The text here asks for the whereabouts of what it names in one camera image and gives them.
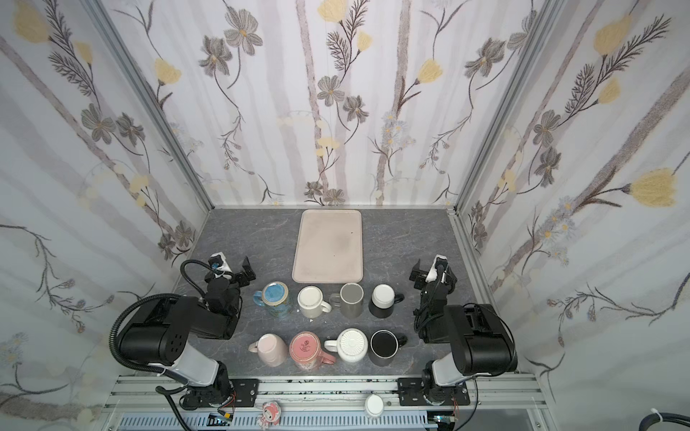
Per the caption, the pink toy figure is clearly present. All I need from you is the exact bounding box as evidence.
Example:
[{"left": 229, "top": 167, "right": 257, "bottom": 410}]
[{"left": 259, "top": 402, "right": 281, "bottom": 430}]

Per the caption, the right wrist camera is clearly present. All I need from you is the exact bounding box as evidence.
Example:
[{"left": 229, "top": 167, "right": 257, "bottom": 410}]
[{"left": 425, "top": 254, "right": 449, "bottom": 285}]

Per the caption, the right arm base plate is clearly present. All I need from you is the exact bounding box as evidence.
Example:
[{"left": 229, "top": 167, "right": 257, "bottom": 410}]
[{"left": 397, "top": 377, "right": 431, "bottom": 407}]

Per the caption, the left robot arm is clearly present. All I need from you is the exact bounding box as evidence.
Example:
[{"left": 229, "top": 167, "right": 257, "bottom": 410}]
[{"left": 109, "top": 252, "right": 258, "bottom": 411}]

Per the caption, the dark pink mug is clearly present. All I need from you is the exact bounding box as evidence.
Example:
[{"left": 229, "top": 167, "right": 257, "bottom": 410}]
[{"left": 289, "top": 332, "right": 336, "bottom": 371}]

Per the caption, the white round knob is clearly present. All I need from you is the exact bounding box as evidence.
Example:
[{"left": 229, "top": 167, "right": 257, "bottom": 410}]
[{"left": 364, "top": 393, "right": 386, "bottom": 418}]

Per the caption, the light pink mug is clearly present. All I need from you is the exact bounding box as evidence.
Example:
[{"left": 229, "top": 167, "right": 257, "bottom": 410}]
[{"left": 248, "top": 333, "right": 289, "bottom": 368}]

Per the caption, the white ribbed mug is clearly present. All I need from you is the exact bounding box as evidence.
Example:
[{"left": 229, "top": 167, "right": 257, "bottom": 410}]
[{"left": 323, "top": 328, "right": 368, "bottom": 364}]

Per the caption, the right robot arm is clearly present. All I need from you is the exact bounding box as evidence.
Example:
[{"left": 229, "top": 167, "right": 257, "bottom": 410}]
[{"left": 398, "top": 255, "right": 519, "bottom": 406}]

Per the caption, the beige rectangular tray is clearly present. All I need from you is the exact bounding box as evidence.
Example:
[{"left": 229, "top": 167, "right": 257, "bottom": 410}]
[{"left": 292, "top": 209, "right": 364, "bottom": 285}]

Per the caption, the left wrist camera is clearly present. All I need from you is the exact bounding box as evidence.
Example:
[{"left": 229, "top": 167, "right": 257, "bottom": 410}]
[{"left": 208, "top": 251, "right": 233, "bottom": 279}]

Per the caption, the grey ceramic mug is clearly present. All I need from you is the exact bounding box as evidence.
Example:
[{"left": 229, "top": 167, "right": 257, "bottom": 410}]
[{"left": 329, "top": 283, "right": 365, "bottom": 319}]

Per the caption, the cream white mug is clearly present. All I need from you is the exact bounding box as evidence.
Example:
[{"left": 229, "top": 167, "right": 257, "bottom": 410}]
[{"left": 298, "top": 286, "right": 332, "bottom": 320}]

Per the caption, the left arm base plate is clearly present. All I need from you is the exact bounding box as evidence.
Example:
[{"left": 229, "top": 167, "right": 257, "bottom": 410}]
[{"left": 230, "top": 378, "right": 260, "bottom": 408}]

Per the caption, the black cable loop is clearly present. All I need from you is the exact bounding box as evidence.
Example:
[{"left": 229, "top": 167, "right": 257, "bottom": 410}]
[{"left": 638, "top": 410, "right": 690, "bottom": 431}]

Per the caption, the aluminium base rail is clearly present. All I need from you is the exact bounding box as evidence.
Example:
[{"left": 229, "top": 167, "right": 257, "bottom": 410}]
[{"left": 95, "top": 374, "right": 557, "bottom": 430}]

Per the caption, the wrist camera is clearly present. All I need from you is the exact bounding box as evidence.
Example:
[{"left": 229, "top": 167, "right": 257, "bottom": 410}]
[
  {"left": 208, "top": 251, "right": 233, "bottom": 279},
  {"left": 425, "top": 254, "right": 449, "bottom": 285}
]

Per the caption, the blue butterfly mug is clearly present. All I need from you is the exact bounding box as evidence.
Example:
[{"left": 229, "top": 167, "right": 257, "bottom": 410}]
[{"left": 253, "top": 281, "right": 292, "bottom": 319}]

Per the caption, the black and white mug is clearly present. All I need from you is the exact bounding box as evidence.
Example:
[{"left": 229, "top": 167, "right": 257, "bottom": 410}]
[{"left": 368, "top": 284, "right": 404, "bottom": 319}]

